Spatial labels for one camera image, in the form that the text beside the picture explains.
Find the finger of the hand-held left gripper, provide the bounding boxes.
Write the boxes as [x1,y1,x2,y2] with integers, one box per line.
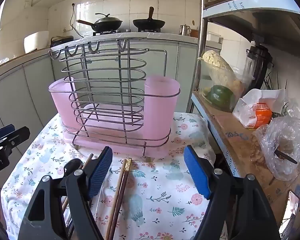
[0,126,31,153]
[0,125,15,142]

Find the green onions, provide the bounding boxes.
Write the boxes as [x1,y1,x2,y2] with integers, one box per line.
[264,71,295,115]

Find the black wok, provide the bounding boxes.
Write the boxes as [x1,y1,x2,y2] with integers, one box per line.
[132,6,166,30]

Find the gas stove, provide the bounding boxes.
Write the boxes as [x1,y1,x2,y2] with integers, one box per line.
[92,29,163,37]

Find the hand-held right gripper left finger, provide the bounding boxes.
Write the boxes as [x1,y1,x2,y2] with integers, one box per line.
[17,146,113,240]

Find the black countertop cooker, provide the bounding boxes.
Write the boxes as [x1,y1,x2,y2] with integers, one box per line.
[50,35,74,48]

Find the white and orange plastic bag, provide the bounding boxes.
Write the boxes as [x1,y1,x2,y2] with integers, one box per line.
[232,89,287,129]

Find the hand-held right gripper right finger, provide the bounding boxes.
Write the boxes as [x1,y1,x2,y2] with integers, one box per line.
[184,145,282,240]

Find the clear plastic bag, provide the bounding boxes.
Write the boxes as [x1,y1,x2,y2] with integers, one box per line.
[252,116,300,182]

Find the smartphone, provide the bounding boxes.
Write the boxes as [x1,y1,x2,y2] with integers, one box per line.
[281,190,300,235]

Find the clear plastic container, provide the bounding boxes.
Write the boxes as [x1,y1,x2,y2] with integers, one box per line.
[199,62,253,110]

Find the floral tablecloth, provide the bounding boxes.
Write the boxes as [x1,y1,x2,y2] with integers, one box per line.
[0,111,228,240]

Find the wok with lid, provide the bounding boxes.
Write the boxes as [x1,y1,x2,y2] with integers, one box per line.
[76,13,123,32]

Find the steel kettle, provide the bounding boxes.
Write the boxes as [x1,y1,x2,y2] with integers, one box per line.
[179,24,192,36]

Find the metal shelf rack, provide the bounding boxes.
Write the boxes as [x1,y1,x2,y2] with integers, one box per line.
[190,0,300,230]

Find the bag of dried noodles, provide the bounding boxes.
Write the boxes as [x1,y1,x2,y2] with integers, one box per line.
[197,50,242,90]

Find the light wooden chopstick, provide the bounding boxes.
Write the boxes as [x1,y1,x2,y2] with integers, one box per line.
[61,153,94,212]

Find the black power cord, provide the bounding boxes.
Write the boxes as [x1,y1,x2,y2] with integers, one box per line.
[69,3,84,38]

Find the white lidded container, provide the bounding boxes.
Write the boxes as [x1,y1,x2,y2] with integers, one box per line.
[206,32,223,44]

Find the white rice cooker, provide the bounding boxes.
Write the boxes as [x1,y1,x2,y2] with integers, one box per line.
[24,30,50,54]

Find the green pepper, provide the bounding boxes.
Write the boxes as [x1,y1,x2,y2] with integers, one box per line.
[207,85,234,108]

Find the brown chopstick with patterned tip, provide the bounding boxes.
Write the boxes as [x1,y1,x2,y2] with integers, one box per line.
[104,159,128,240]

